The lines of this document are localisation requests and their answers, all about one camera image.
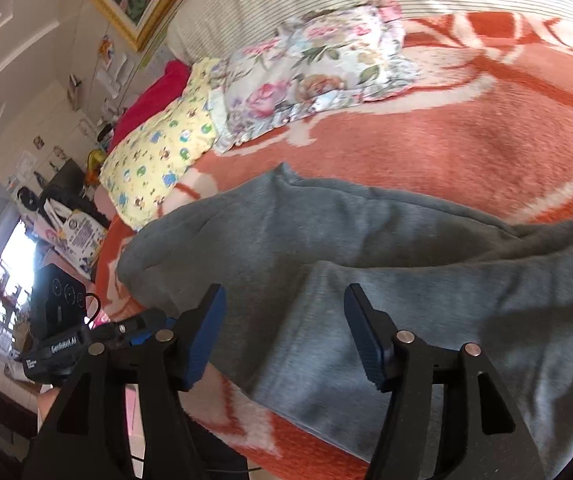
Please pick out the red pillow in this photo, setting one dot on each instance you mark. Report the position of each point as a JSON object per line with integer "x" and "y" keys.
{"x": 165, "y": 90}

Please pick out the black device with dials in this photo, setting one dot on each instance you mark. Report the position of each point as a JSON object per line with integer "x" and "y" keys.
{"x": 58, "y": 302}

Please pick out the orange white patterned blanket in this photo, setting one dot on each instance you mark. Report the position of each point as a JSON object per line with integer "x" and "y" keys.
{"x": 488, "y": 125}

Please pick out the grey sweat pants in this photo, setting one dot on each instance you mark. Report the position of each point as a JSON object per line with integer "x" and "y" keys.
{"x": 285, "y": 248}

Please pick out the printed white tote bag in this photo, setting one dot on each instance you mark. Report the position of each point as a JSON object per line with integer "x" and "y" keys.
{"x": 75, "y": 235}

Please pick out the floral print pillow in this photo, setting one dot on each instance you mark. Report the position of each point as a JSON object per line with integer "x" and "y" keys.
{"x": 322, "y": 61}

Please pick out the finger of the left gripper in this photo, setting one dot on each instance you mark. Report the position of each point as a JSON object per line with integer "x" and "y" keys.
{"x": 146, "y": 332}
{"x": 120, "y": 332}

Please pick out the person's left hand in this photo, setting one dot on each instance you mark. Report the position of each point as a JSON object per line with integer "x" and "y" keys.
{"x": 45, "y": 400}

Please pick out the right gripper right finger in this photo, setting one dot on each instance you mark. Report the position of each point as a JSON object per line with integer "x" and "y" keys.
{"x": 483, "y": 434}

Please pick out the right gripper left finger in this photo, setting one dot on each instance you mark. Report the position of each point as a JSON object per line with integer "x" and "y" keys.
{"x": 85, "y": 435}

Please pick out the yellow cartoon print pillow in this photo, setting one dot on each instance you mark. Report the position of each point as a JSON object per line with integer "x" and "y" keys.
{"x": 143, "y": 169}

